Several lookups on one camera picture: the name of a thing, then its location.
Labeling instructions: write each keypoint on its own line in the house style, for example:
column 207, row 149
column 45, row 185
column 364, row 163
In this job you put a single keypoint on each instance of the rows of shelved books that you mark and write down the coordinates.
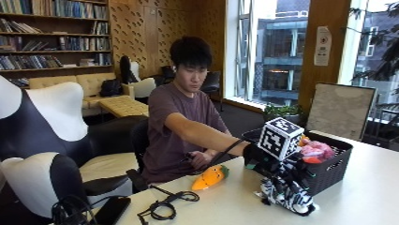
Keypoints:
column 75, row 43

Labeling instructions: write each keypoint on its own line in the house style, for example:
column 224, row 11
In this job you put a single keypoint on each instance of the black lounge chair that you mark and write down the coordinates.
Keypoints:
column 211, row 82

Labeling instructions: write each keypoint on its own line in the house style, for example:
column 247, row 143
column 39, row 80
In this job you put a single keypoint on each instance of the the person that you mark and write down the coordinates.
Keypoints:
column 175, row 125

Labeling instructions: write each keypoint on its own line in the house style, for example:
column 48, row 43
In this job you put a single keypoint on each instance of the orange carrot soft toy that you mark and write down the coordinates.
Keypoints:
column 209, row 178

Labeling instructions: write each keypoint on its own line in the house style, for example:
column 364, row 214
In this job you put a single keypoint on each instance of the black plastic basket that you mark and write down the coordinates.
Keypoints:
column 329, row 175

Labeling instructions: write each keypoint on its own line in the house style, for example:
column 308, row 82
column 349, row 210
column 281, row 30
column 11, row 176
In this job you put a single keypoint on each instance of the zebra soft toy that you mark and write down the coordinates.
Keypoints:
column 291, row 200

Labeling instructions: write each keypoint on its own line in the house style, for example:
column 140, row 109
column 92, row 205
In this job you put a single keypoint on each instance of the beige tufted sofa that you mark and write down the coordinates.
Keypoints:
column 90, row 84

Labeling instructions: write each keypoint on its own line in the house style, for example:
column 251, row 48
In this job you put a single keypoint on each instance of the beige tufted ottoman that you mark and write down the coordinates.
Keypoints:
column 124, row 107

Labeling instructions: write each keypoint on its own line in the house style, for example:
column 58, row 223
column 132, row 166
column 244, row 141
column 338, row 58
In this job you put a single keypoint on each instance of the black office chair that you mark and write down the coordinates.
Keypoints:
column 140, row 140

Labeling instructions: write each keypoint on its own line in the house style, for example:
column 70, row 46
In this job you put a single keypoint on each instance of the framed grey board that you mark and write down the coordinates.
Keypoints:
column 341, row 109

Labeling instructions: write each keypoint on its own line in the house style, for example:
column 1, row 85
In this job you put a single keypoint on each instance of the green potted plant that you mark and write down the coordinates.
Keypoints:
column 283, row 111

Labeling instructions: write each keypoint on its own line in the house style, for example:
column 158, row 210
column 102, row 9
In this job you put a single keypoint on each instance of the pink soft toy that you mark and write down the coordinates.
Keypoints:
column 317, row 149

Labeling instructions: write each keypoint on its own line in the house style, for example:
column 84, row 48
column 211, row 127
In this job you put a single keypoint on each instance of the large glass window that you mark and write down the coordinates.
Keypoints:
column 275, row 53

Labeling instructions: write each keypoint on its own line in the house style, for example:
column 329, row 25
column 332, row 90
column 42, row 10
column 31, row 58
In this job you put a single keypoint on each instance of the white paper wall sign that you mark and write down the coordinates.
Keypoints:
column 322, row 47

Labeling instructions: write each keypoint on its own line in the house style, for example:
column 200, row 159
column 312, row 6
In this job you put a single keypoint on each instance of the wooden bookshelf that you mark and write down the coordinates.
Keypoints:
column 54, row 33

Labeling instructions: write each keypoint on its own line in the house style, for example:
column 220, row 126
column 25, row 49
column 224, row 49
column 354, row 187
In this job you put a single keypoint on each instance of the small white and black armchair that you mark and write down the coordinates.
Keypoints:
column 144, row 86

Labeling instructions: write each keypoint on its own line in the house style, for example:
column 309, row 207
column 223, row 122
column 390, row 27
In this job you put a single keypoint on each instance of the white cube with black markers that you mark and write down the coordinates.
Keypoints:
column 280, row 137

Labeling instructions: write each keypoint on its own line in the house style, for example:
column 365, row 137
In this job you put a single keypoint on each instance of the black backpack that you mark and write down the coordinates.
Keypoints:
column 111, row 88

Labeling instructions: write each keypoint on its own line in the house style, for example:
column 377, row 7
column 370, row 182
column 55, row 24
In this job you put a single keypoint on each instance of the black phone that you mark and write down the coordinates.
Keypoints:
column 111, row 211

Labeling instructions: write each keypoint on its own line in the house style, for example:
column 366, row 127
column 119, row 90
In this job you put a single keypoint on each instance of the large white and black armchair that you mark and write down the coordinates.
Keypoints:
column 42, row 184
column 46, row 118

